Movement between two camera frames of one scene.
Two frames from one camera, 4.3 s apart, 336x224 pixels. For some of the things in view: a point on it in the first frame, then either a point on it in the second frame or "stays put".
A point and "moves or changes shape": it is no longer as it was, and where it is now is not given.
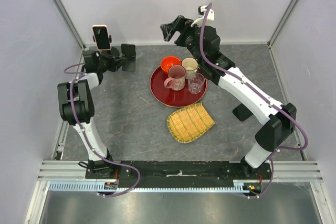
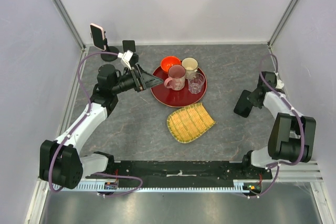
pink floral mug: (177, 73) stays put
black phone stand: (113, 52) moves or changes shape
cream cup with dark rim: (190, 66) stays put
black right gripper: (181, 24) -> (251, 98)
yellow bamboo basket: (186, 125) stays put
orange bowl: (168, 61) stays put
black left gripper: (115, 62) -> (140, 83)
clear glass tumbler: (195, 85) stays put
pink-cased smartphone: (102, 36) moves or changes shape
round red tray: (170, 98) stays put
